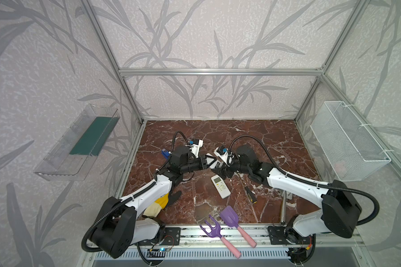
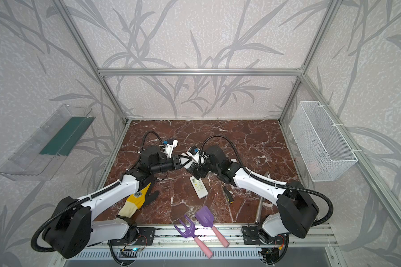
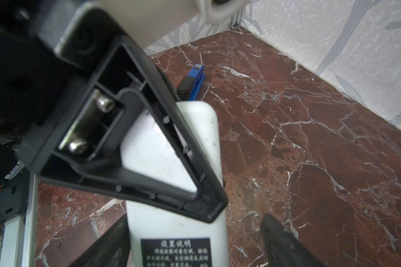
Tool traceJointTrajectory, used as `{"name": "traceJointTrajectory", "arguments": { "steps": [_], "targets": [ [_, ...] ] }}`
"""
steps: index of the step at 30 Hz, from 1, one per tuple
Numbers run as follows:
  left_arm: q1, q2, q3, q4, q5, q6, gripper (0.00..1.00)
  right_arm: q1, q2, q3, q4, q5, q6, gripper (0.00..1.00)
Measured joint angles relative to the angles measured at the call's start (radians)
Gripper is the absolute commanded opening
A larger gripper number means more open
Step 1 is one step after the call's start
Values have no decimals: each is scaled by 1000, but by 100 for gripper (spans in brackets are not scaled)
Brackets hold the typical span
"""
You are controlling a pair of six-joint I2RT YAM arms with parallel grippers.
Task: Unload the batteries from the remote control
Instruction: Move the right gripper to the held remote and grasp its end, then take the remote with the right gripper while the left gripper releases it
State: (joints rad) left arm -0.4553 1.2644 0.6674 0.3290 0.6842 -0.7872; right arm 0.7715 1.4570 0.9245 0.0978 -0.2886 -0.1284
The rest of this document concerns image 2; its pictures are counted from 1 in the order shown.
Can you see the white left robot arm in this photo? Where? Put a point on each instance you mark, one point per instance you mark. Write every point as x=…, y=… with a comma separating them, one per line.
x=74, y=225

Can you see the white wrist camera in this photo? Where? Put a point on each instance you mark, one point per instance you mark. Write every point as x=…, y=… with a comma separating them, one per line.
x=168, y=146
x=197, y=155

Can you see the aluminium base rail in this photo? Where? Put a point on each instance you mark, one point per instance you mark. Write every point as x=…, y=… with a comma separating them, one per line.
x=166, y=242

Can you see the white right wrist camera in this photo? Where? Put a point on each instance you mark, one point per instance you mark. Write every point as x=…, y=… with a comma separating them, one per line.
x=197, y=155

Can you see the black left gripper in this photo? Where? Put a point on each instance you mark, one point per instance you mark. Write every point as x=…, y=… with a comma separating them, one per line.
x=172, y=162

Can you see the clear acrylic wall shelf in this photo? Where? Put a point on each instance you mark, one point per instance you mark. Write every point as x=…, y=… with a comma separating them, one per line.
x=40, y=157

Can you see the yellow black work glove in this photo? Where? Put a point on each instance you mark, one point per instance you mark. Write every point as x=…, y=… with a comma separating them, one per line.
x=138, y=200

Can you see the white remote with red buttons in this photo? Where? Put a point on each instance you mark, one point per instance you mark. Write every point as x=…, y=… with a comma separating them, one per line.
x=189, y=161

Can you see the metal garden trowel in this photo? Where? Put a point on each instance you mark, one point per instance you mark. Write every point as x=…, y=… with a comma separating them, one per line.
x=259, y=209

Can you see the purple garden shovel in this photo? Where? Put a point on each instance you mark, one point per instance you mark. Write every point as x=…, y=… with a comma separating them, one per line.
x=206, y=219

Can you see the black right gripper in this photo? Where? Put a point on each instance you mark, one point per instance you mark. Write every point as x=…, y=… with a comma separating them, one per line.
x=194, y=164

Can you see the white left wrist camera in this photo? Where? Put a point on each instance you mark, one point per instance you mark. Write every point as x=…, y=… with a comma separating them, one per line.
x=168, y=146

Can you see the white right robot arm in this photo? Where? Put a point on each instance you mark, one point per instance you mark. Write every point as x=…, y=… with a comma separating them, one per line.
x=297, y=210

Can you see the black yellow screwdriver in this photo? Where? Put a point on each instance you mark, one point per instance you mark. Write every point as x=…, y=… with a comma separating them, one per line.
x=228, y=195

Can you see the white wire mesh basket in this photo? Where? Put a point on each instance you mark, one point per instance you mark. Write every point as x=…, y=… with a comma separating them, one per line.
x=325, y=152

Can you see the aluminium frame profiles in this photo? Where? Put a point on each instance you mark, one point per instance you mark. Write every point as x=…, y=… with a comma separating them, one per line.
x=377, y=185

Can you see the white air conditioner remote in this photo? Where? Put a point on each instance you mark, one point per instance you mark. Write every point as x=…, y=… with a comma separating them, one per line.
x=199, y=187

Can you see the purple garden fork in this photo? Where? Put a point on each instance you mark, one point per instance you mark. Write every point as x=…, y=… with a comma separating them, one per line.
x=190, y=233

